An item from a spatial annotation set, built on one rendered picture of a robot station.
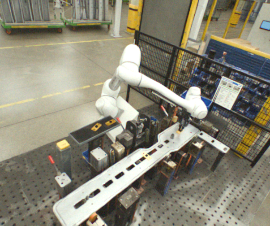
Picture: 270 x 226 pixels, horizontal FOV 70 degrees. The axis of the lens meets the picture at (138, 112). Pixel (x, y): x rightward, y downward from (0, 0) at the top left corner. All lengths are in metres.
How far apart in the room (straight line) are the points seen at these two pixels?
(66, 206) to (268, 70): 3.00
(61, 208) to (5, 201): 0.59
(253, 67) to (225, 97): 1.35
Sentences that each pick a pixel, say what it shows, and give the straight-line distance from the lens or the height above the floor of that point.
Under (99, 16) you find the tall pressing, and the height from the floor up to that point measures 0.49.
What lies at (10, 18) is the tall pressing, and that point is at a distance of 7.81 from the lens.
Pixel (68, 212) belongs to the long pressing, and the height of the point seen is 1.00.
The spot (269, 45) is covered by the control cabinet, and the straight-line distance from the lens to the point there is 8.00.
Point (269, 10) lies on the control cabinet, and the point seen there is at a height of 1.82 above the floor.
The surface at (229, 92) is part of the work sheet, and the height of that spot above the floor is 1.32.
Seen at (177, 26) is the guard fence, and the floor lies 1.52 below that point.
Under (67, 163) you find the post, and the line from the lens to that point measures 1.47.
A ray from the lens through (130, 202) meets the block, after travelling 1.26.
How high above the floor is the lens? 2.12
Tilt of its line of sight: 35 degrees down
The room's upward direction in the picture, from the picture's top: 10 degrees clockwise
